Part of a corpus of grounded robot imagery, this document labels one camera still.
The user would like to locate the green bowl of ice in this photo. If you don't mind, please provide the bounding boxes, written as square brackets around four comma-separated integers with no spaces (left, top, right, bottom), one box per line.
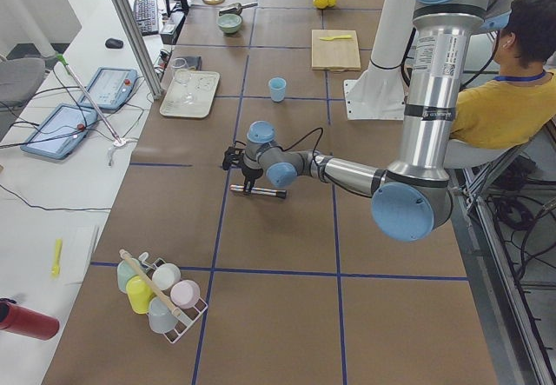
[216,13,242,35]

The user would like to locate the light blue cup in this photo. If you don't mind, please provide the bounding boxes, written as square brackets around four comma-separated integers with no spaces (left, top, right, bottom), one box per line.
[268,76,287,103]

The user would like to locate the near teach pendant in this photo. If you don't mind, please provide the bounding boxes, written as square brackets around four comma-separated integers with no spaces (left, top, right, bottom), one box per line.
[20,103,98,160]

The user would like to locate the pink cup on rack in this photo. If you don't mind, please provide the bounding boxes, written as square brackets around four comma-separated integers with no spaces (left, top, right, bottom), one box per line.
[170,280,201,309]

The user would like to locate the yellow plastic knife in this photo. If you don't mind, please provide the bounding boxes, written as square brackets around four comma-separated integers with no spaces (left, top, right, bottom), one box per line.
[319,34,353,42]

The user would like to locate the small yellow plastic spoon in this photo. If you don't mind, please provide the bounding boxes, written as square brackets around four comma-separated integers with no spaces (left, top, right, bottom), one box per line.
[50,238,63,278]

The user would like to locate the steel muddler black tip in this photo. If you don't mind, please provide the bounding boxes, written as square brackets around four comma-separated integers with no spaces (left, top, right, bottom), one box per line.
[228,183,288,201]

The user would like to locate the yellow cup on rack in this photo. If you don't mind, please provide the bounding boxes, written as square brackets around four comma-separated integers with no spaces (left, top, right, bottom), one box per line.
[125,275,156,315]

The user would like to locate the clear wine glass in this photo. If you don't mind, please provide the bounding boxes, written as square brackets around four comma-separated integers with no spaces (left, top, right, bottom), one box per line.
[170,57,195,103]

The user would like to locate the far teach pendant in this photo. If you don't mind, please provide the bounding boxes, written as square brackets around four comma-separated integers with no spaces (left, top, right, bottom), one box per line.
[86,67,138,112]

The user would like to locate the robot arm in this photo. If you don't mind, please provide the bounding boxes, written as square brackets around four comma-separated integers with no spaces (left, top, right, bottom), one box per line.
[238,0,512,242]

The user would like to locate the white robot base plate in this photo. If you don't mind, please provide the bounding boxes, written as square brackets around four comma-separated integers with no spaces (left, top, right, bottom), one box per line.
[344,0,415,120]

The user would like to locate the black computer mouse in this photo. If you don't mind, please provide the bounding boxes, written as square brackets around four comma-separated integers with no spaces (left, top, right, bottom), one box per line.
[104,38,124,50]

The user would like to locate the metal ice scoop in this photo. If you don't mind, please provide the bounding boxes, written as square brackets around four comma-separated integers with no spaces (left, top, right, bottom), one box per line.
[219,2,258,16]

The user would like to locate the person in yellow shirt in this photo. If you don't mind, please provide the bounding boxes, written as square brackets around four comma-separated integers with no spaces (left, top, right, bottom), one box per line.
[450,0,555,149]

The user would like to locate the red bottle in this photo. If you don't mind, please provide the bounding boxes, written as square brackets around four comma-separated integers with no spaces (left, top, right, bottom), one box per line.
[1,299,60,341]

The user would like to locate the green cup on rack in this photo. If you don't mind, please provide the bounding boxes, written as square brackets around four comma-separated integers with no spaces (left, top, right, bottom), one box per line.
[116,260,136,294]

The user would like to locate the bamboo cutting board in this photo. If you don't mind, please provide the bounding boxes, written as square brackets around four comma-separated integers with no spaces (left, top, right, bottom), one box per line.
[311,30,361,71]

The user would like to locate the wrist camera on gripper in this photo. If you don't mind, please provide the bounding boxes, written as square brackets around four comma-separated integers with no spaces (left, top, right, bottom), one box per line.
[222,146,244,171]

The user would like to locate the grey cup on rack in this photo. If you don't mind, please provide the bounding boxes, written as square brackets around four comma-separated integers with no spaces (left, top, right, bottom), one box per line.
[148,296,177,334]

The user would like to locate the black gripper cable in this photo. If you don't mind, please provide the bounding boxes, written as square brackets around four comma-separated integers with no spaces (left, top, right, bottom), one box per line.
[277,127,325,154]

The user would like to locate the cream bear tray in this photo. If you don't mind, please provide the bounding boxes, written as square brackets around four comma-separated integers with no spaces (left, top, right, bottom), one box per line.
[159,71,220,119]

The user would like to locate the black keyboard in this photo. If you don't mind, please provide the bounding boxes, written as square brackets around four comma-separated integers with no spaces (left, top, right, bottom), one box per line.
[133,0,159,36]

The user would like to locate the teach pendant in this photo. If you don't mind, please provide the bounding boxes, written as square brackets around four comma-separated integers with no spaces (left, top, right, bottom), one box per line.
[20,103,98,160]
[86,67,138,112]

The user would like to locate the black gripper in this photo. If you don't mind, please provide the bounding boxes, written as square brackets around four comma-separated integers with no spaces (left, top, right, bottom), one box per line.
[241,152,261,196]

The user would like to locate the white wire cup rack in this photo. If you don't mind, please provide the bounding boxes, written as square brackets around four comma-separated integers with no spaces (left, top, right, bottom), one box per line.
[116,249,208,344]

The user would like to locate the white cup on rack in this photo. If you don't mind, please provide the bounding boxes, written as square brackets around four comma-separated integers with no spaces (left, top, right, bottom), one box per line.
[152,263,181,291]

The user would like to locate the aluminium frame post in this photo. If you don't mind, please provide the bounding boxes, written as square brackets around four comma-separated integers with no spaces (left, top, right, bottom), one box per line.
[111,0,163,100]

